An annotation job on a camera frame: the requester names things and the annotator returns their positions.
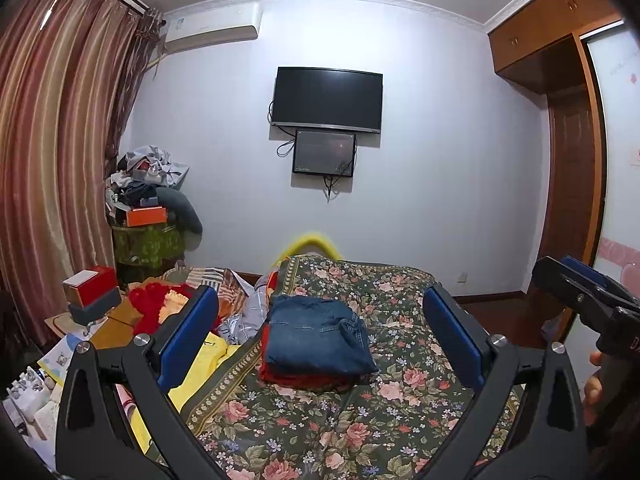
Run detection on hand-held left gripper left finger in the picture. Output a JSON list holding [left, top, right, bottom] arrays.
[[54, 284, 236, 480]]

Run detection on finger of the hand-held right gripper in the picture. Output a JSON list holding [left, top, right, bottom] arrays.
[[559, 254, 640, 312], [531, 256, 627, 322]]

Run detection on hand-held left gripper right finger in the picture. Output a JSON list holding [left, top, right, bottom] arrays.
[[414, 281, 588, 480]]

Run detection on red garment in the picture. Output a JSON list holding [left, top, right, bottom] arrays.
[[258, 327, 362, 394]]

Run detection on blue denim jeans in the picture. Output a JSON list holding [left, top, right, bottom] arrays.
[[262, 294, 379, 377]]

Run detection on person's right forearm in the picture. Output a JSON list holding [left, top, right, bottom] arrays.
[[585, 402, 640, 480]]

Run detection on pile of unfolded clothes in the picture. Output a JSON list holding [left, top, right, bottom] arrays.
[[164, 264, 282, 347]]

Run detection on person's right hand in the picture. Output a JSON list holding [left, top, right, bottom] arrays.
[[583, 350, 604, 409]]

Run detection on yellow cloth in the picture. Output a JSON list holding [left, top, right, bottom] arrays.
[[116, 336, 252, 457]]

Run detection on red plush toy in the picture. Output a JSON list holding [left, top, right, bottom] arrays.
[[128, 282, 199, 327]]

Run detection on wooden bedside table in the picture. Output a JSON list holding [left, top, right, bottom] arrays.
[[42, 300, 147, 352]]

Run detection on wooden door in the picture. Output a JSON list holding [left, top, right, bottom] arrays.
[[541, 90, 602, 307]]

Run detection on green patterned cloth cover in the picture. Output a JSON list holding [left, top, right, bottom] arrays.
[[110, 222, 186, 282]]

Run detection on grey box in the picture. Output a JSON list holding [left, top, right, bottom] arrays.
[[67, 287, 123, 324]]

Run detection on red and white box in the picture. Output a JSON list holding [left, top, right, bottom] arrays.
[[62, 265, 119, 307]]

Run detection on white sliding door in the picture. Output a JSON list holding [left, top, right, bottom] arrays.
[[584, 22, 640, 302]]

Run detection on orange box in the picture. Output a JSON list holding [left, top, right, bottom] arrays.
[[125, 204, 168, 227]]

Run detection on yellow hoop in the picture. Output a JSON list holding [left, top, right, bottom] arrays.
[[273, 231, 339, 264]]

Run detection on pile of papers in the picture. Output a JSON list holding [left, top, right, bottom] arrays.
[[4, 332, 85, 458]]

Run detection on floral blanket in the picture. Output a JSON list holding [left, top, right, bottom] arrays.
[[179, 254, 532, 480]]

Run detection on striped brown curtain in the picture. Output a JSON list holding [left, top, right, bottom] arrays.
[[0, 0, 167, 357]]

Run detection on wooden wardrobe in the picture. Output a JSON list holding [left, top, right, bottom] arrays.
[[487, 0, 629, 307]]

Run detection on white air conditioner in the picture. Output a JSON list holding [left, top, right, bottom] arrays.
[[162, 2, 264, 54]]

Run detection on small black wall monitor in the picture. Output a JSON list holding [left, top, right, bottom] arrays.
[[292, 129, 358, 179]]

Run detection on black wall television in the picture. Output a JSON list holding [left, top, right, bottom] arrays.
[[270, 65, 384, 135]]

